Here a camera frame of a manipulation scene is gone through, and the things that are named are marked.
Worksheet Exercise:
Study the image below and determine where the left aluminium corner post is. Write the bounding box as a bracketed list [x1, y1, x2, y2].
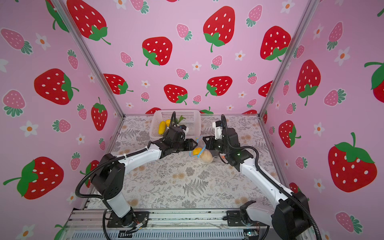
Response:
[51, 0, 126, 118]

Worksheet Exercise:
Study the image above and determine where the right aluminium corner post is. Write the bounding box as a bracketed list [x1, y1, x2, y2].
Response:
[259, 0, 320, 120]

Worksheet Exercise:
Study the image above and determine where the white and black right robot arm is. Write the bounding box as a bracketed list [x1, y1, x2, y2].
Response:
[203, 115, 322, 240]

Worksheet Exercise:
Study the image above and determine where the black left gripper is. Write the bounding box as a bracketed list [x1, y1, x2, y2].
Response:
[171, 138, 199, 153]

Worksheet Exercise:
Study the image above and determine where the yellow toy banana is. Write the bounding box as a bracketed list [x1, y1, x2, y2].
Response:
[158, 121, 167, 136]

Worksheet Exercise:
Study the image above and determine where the floral patterned table mat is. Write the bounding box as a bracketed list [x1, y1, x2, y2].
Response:
[83, 114, 296, 210]

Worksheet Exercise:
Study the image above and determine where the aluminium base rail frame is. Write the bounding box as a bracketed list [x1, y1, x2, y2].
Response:
[55, 209, 280, 240]

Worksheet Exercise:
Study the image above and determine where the aluminium corner post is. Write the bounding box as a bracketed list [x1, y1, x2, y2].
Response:
[51, 0, 126, 118]
[259, 0, 320, 120]

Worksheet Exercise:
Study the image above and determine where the beige toy bun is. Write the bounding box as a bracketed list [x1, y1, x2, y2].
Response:
[200, 150, 214, 164]

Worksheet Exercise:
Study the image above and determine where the clear zip top bag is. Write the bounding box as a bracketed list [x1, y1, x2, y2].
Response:
[189, 136, 220, 164]

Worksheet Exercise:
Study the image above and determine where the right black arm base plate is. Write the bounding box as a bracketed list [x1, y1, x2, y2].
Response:
[222, 210, 267, 227]

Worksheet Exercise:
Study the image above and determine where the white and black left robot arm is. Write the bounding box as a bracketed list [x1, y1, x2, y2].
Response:
[75, 112, 197, 227]

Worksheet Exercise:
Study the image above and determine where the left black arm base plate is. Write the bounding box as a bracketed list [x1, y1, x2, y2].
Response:
[106, 211, 150, 228]

